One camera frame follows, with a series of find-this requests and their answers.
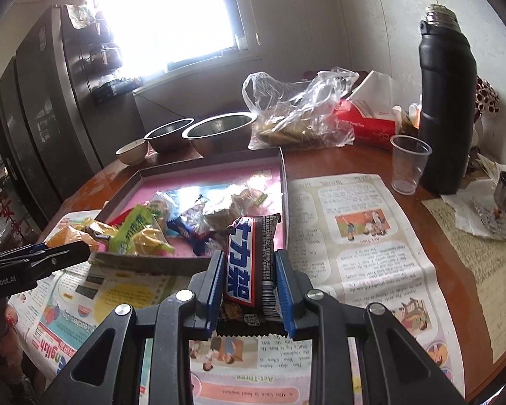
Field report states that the window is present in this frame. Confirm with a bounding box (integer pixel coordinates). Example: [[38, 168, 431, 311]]
[[84, 0, 262, 81]]

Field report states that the crumpled white tissue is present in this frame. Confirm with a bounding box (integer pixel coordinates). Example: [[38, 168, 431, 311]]
[[454, 177, 506, 241]]

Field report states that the dark blue snack bar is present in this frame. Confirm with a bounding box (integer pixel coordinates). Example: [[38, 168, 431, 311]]
[[166, 215, 207, 243]]

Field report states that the black thermos bottle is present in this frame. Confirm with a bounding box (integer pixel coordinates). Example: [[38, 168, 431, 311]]
[[417, 4, 477, 195]]

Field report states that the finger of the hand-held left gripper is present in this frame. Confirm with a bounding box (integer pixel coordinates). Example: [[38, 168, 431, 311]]
[[0, 242, 47, 262], [25, 240, 90, 277]]

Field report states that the hanging wire rack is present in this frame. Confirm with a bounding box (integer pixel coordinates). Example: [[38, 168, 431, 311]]
[[65, 3, 125, 106]]

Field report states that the yellow snack packet blue label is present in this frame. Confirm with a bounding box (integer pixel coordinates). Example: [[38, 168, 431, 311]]
[[82, 218, 121, 243]]

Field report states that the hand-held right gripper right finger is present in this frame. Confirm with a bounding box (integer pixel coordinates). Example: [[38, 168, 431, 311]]
[[275, 249, 467, 405]]

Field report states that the clear pastry packet green label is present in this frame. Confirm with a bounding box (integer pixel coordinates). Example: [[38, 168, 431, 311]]
[[145, 192, 182, 222]]

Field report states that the beige ceramic bowl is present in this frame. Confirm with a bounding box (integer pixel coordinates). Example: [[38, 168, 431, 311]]
[[115, 139, 150, 166]]

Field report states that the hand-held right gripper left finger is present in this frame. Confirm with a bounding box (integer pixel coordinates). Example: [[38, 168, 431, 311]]
[[48, 250, 228, 405]]

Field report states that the dark refrigerator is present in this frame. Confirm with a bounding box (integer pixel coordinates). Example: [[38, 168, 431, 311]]
[[0, 4, 106, 237]]

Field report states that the pink book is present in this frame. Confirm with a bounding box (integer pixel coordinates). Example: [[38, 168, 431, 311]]
[[110, 162, 284, 258]]

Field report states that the grey shallow cardboard box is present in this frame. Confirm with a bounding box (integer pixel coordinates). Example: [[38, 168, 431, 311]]
[[88, 146, 288, 275]]

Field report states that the clear plastic bag with food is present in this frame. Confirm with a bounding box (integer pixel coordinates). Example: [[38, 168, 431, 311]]
[[242, 66, 360, 150]]

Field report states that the clear plastic cup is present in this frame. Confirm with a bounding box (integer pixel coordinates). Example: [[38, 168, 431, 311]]
[[390, 135, 433, 195]]

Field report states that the orange snack packet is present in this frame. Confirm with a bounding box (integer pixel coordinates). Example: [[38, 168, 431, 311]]
[[46, 223, 100, 254]]

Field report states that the printed newspaper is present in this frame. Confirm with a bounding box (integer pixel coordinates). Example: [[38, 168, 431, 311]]
[[8, 173, 454, 405]]

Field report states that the red tissue box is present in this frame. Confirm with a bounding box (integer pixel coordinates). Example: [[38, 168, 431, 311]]
[[333, 71, 401, 149]]

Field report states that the small steel bowl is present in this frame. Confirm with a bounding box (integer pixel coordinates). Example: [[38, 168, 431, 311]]
[[144, 118, 195, 153]]

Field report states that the dark chocolate bar blue logo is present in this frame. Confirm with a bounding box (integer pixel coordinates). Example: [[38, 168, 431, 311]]
[[217, 215, 283, 338]]

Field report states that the red white dotted bouquet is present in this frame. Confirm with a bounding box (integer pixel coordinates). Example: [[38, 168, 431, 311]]
[[474, 76, 502, 114]]

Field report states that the handwritten paper sheet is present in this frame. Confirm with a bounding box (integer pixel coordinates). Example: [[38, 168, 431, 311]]
[[422, 196, 506, 366]]

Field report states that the large steel bowl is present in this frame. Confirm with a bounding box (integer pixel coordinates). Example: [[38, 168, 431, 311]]
[[182, 112, 257, 157]]

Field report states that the clear red date candy packet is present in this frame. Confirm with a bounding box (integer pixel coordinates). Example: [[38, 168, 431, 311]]
[[230, 183, 268, 214]]

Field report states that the pill blister pack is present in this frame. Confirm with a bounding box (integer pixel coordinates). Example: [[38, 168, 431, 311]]
[[472, 201, 506, 233]]

